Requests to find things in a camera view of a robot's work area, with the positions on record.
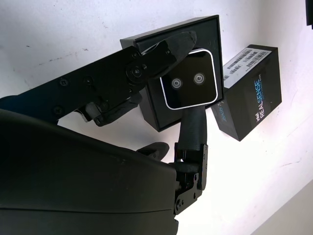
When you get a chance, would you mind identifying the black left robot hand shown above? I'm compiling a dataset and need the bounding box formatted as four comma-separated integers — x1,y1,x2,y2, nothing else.
305,0,313,26

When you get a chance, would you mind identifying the black RealSense box lid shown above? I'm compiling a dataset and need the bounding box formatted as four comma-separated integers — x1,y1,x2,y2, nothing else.
211,44,283,142

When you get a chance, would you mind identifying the black camera box base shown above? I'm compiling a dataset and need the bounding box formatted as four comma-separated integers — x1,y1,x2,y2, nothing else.
119,14,226,133

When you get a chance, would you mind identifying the small silver square camera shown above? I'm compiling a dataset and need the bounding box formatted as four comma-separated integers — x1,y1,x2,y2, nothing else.
159,48,219,111

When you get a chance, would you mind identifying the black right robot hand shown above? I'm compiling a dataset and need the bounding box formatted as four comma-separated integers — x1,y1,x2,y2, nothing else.
0,30,210,235

